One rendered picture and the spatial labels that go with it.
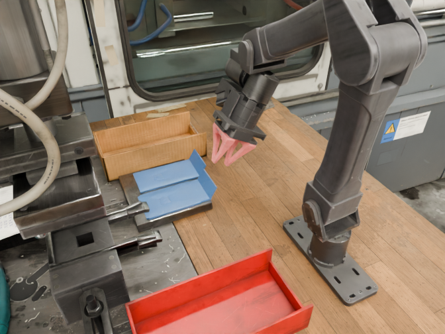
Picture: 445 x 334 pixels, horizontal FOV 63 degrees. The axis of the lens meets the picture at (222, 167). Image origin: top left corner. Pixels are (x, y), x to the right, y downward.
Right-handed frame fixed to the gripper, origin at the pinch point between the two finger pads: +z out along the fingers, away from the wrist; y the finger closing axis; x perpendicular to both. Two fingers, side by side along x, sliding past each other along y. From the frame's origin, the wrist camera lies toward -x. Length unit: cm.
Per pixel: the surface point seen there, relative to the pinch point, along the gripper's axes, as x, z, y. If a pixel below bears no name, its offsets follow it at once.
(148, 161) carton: -14.1, 11.1, 8.3
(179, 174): -7.0, 9.1, 3.2
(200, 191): 0.5, 8.2, 1.4
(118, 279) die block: 18.6, 15.0, 21.0
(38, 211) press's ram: 19.4, 2.8, 35.2
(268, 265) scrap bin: 22.8, 7.1, -2.5
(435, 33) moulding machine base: -45, -56, -101
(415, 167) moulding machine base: -44, -1, -153
